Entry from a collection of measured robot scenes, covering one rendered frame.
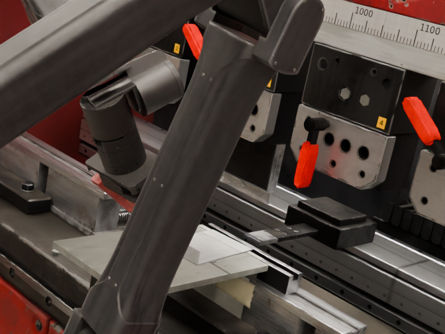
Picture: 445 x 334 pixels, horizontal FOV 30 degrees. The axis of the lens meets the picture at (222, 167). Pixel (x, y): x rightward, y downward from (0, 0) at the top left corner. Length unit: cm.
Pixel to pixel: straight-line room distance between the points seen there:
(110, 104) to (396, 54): 36
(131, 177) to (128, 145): 4
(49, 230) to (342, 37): 71
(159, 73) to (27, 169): 71
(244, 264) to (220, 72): 55
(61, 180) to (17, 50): 101
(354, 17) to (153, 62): 27
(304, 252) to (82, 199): 42
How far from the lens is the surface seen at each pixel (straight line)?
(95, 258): 116
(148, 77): 104
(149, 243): 76
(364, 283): 145
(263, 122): 119
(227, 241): 130
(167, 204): 75
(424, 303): 139
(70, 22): 63
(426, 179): 104
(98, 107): 102
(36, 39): 62
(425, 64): 104
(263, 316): 126
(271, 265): 125
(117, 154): 105
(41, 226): 158
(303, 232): 140
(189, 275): 116
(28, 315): 154
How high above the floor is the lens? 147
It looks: 16 degrees down
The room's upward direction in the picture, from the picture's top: 11 degrees clockwise
